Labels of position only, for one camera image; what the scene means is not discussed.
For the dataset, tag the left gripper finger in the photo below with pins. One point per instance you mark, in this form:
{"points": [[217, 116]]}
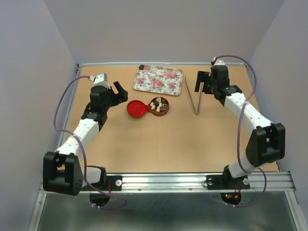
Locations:
{"points": [[119, 88], [109, 92]]}

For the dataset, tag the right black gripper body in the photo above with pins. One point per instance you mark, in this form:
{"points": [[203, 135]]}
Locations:
{"points": [[213, 84]]}

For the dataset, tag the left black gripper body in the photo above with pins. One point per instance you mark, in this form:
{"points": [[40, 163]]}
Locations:
{"points": [[114, 99]]}

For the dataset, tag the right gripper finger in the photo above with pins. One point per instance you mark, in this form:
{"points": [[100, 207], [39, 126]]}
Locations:
{"points": [[200, 79], [206, 88]]}

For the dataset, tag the metal serving tongs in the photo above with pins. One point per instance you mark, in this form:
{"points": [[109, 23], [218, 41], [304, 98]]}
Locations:
{"points": [[195, 108]]}

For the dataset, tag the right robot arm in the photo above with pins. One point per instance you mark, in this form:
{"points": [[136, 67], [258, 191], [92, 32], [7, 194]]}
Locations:
{"points": [[267, 139]]}

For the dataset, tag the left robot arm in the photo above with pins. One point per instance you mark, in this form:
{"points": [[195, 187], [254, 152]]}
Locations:
{"points": [[62, 171]]}

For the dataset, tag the red tin lid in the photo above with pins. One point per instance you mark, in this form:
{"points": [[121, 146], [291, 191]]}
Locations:
{"points": [[137, 109]]}

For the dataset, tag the floral rectangular tray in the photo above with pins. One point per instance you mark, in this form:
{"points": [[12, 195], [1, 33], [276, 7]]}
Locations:
{"points": [[158, 79]]}

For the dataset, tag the red round tin box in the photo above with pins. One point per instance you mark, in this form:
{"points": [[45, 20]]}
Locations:
{"points": [[159, 106]]}

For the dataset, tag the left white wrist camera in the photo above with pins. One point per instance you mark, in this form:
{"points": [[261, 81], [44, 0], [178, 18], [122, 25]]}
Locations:
{"points": [[101, 79]]}

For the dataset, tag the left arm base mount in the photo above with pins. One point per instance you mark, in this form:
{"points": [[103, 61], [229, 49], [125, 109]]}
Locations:
{"points": [[98, 178]]}

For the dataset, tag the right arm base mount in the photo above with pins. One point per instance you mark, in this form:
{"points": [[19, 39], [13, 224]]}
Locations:
{"points": [[230, 188]]}

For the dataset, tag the aluminium mounting rail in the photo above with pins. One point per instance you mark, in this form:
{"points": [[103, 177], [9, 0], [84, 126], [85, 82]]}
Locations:
{"points": [[191, 182]]}

